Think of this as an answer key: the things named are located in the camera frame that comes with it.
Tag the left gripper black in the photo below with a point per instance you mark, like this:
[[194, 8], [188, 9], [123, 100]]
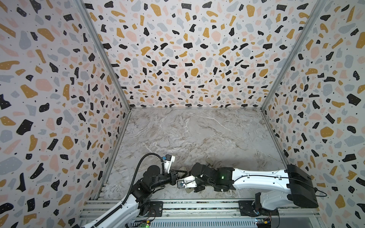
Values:
[[173, 176]]

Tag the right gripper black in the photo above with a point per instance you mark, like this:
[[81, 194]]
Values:
[[195, 171]]

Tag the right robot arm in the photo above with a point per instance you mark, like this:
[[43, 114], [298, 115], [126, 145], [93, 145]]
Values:
[[282, 187]]

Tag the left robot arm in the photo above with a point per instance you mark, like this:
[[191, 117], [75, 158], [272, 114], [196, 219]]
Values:
[[137, 200]]

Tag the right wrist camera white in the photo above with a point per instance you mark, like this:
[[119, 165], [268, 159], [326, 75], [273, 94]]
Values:
[[187, 182]]

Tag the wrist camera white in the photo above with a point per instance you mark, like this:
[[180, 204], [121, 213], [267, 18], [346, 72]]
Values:
[[187, 182], [167, 163]]

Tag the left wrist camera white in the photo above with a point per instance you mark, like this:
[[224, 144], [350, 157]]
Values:
[[167, 163]]

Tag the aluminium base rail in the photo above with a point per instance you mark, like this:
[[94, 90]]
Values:
[[177, 208]]

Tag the perforated cable tray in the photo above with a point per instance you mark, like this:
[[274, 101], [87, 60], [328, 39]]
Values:
[[198, 223]]

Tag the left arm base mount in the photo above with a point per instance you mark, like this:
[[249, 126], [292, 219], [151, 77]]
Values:
[[149, 209]]

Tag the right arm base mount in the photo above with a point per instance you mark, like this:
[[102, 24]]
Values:
[[254, 208]]

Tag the left corner aluminium post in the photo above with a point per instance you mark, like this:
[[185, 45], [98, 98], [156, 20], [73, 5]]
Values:
[[99, 47]]

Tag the corner aluminium post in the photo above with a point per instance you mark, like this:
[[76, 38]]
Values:
[[99, 47], [318, 7]]

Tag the right corner aluminium post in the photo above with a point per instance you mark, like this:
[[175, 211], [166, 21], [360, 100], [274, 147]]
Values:
[[318, 7]]

